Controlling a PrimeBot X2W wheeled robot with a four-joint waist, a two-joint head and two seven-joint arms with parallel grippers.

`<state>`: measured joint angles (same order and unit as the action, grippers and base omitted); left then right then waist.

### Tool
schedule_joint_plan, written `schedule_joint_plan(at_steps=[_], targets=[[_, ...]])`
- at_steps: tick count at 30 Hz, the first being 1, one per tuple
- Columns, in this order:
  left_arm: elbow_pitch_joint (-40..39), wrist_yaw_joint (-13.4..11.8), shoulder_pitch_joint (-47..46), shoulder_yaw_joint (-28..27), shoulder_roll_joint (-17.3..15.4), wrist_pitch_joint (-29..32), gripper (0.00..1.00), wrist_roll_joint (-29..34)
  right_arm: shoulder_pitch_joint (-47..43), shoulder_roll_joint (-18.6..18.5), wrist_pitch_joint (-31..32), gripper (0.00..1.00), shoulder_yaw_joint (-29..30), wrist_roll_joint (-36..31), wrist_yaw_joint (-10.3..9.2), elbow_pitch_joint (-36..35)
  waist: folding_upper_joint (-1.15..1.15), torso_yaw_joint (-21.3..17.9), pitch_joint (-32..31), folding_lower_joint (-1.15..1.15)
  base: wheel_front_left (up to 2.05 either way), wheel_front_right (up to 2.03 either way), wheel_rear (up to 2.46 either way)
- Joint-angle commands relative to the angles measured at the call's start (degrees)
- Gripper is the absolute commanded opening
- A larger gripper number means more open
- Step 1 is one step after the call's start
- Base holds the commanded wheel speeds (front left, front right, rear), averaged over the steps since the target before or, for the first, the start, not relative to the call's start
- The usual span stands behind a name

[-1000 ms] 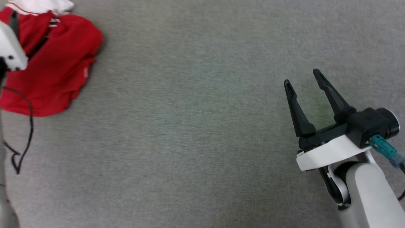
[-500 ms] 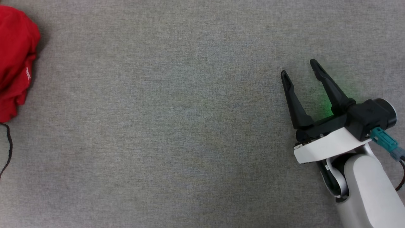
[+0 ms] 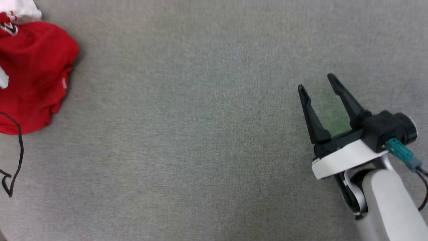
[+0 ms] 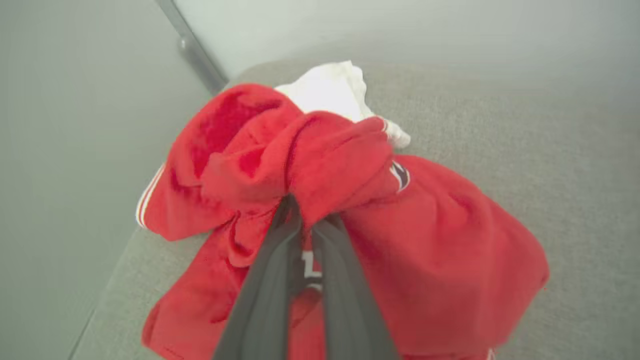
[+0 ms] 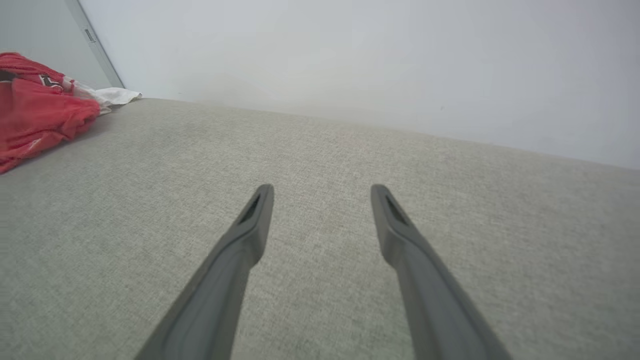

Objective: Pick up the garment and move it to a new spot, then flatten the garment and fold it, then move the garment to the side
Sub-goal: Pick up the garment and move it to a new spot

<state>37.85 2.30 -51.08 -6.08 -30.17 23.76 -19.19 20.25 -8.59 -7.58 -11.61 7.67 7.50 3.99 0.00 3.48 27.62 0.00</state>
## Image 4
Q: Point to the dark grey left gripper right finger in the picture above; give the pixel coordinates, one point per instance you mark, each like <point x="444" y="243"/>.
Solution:
<point x="350" y="305"/>

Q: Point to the grey metal baseboard strip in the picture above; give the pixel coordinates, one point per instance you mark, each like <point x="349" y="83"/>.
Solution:
<point x="192" y="50"/>

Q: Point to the grey fabric sofa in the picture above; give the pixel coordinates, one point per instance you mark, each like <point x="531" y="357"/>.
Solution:
<point x="550" y="175"/>

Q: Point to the red basketball jersey white trim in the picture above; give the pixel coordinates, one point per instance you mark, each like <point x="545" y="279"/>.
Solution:
<point x="440" y="240"/>

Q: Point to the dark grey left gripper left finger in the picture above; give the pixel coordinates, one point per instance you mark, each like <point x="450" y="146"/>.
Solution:
<point x="265" y="300"/>

